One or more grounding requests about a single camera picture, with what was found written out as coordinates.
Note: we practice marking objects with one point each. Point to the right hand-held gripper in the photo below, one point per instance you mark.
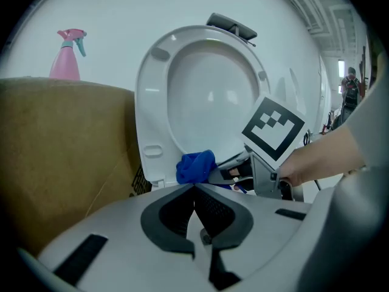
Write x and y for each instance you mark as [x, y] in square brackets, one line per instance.
[273, 126]

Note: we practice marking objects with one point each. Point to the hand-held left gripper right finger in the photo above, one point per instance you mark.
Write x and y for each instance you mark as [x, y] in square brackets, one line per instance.
[267, 230]

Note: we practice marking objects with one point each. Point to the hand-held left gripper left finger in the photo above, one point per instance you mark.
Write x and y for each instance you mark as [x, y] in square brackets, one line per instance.
[121, 239]

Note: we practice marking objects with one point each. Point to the blue cloth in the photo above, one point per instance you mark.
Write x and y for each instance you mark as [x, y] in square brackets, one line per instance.
[194, 166]

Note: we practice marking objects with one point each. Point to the person's right forearm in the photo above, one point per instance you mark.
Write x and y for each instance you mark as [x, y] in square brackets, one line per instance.
[319, 154]

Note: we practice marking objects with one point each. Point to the white toilet lid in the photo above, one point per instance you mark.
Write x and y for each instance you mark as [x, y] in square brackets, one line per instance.
[212, 102]

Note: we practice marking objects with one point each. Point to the person's right hand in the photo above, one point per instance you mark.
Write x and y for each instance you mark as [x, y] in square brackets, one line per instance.
[246, 172]

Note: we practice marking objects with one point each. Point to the brown cardboard box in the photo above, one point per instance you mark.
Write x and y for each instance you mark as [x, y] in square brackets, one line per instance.
[60, 148]

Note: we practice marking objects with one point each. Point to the pink spray bottle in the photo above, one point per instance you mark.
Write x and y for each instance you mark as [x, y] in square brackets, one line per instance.
[65, 65]

